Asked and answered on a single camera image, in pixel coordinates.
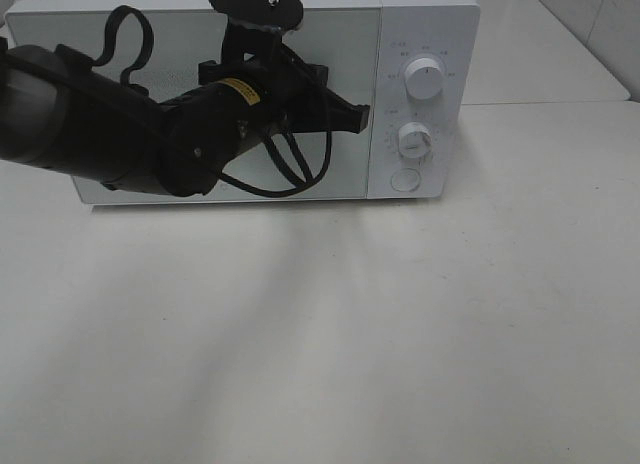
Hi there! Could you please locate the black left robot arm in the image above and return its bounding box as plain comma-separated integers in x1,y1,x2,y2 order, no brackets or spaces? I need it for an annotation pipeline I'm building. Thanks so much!
1,45,369,197

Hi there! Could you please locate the white microwave knob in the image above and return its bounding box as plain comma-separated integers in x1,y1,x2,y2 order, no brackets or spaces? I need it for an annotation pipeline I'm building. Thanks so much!
398,122,431,159
404,56,444,100

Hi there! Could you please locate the white microwave oven body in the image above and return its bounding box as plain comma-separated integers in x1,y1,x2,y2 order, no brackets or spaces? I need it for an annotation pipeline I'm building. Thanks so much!
5,0,480,199

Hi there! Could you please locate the white upper microwave knob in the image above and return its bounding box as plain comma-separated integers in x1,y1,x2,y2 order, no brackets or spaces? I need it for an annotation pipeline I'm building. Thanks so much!
404,56,444,100

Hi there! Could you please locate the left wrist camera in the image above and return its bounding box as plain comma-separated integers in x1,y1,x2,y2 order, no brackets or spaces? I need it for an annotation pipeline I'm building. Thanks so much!
208,0,304,62

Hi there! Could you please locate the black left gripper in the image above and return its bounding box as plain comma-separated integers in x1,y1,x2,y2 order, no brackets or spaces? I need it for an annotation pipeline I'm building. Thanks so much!
164,46,371,149

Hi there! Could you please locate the white lower microwave knob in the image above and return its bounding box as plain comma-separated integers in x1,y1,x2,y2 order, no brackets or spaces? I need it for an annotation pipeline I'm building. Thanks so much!
398,122,431,159

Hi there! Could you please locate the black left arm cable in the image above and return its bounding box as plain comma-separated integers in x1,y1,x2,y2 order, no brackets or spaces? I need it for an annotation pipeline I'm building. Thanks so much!
94,4,333,200

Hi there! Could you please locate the white microwave door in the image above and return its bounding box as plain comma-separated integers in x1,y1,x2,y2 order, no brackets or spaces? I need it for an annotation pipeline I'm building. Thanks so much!
7,9,379,200

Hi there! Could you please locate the round door release button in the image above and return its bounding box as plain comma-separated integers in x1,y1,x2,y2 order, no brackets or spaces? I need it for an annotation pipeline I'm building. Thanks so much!
390,168,421,192

